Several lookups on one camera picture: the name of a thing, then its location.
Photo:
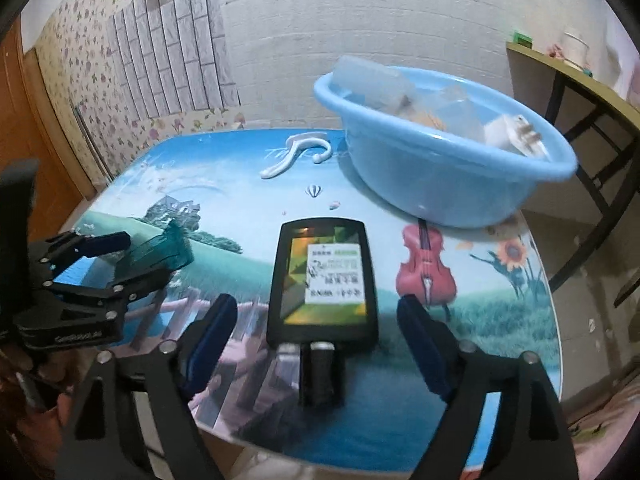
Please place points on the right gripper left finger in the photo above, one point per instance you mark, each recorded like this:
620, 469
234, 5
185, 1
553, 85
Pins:
103, 438

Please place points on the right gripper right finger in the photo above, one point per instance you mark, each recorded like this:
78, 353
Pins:
530, 439

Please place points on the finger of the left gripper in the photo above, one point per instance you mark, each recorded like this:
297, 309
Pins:
50, 257
120, 289

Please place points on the dark green foil packet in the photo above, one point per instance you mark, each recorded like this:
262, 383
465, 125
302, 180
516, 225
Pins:
170, 250

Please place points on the black device with label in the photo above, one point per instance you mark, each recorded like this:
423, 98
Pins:
323, 303

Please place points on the white plastic hook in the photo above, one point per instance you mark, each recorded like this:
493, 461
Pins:
295, 146

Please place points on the white USB wall charger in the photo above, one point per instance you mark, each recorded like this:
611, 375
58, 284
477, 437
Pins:
515, 134

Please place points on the clear box of toothpicks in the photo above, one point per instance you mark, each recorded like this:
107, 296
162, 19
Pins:
448, 110

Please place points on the long clear plastic case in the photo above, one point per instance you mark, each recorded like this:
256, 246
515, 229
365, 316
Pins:
379, 85

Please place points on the brown wooden door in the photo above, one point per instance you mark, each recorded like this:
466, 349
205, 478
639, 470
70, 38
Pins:
30, 129

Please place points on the light blue plastic basin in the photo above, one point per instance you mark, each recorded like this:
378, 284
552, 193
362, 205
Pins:
438, 176

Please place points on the pink cloth on shelf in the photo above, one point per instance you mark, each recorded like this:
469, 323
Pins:
555, 51

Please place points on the small green box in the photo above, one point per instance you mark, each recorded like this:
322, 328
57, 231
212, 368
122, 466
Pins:
522, 40

